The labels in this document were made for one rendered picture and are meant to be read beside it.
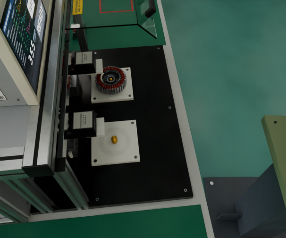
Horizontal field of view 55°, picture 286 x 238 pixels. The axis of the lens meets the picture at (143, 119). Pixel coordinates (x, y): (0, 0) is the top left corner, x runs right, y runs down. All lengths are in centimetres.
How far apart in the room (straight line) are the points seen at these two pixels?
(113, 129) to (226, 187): 96
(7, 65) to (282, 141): 82
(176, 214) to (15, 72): 57
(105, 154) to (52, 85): 34
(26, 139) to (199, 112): 151
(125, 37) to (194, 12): 152
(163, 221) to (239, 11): 228
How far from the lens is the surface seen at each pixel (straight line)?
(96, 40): 125
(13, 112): 60
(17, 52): 52
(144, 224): 83
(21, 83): 55
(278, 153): 97
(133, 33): 127
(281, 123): 104
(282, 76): 235
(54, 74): 64
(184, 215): 85
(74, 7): 89
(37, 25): 67
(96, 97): 100
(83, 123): 78
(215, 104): 200
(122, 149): 88
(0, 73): 54
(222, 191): 169
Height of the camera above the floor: 157
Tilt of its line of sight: 57 degrees down
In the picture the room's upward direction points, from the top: straight up
